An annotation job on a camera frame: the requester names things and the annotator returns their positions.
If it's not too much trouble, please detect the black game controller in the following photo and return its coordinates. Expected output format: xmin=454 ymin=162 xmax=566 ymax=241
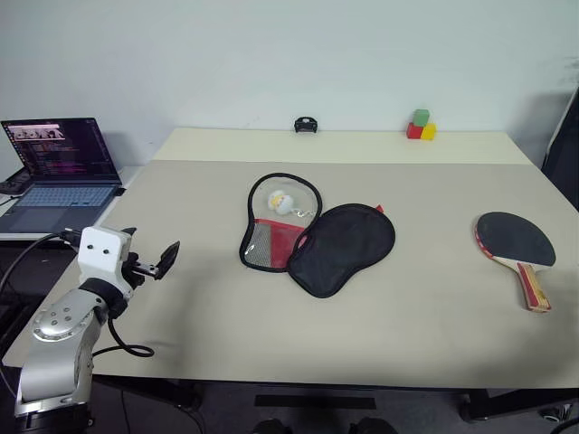
xmin=0 ymin=173 xmax=33 ymax=197

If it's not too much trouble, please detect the black red table tennis paddle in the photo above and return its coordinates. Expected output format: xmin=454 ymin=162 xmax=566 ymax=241
xmin=473 ymin=211 xmax=558 ymax=314

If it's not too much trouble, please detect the black paddle case clear window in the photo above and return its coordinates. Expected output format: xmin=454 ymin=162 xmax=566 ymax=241
xmin=238 ymin=171 xmax=397 ymax=300

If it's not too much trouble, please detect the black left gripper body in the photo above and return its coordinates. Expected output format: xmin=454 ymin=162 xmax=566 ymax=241
xmin=119 ymin=250 xmax=161 ymax=291

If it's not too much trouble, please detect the black table frame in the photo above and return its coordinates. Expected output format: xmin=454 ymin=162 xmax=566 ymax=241
xmin=90 ymin=373 xmax=579 ymax=426

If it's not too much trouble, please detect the black chair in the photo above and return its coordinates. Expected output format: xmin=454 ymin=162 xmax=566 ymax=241
xmin=539 ymin=84 xmax=579 ymax=210

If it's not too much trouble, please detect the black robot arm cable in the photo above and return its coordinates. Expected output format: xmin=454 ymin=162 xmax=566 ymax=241
xmin=0 ymin=227 xmax=156 ymax=408

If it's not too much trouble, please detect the white plush keychain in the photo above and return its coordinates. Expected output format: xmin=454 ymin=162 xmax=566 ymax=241
xmin=266 ymin=189 xmax=318 ymax=221

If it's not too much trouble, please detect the small black clip object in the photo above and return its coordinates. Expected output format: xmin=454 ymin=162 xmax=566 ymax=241
xmin=293 ymin=116 xmax=320 ymax=135

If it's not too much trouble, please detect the open dark laptop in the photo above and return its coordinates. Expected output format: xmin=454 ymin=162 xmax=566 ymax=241
xmin=0 ymin=117 xmax=126 ymax=234

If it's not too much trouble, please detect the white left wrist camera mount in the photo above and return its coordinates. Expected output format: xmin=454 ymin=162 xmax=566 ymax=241
xmin=77 ymin=225 xmax=133 ymax=291

